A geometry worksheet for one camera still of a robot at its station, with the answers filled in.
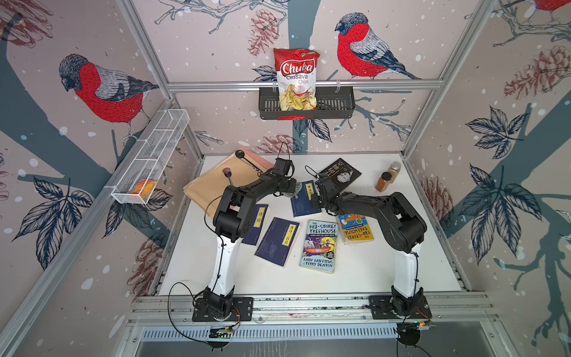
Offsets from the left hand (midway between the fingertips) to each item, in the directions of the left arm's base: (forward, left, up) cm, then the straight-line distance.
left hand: (295, 181), depth 105 cm
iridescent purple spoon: (+7, +35, -3) cm, 36 cm away
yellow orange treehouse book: (-24, -25, -1) cm, 34 cm away
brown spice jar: (-2, -41, +3) cm, 41 cm away
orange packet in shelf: (-26, +45, +31) cm, 61 cm away
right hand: (-7, -9, -4) cm, 12 cm away
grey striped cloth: (-3, -1, 0) cm, 3 cm away
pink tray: (+20, +21, -5) cm, 29 cm away
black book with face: (+7, -24, -2) cm, 25 cm away
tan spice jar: (+4, -47, +5) cm, 48 cm away
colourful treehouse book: (-31, -9, -1) cm, 33 cm away
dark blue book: (-20, +16, -1) cm, 26 cm away
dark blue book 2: (-29, +7, -2) cm, 30 cm away
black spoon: (+20, +30, -2) cm, 37 cm away
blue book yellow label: (-11, -3, -3) cm, 12 cm away
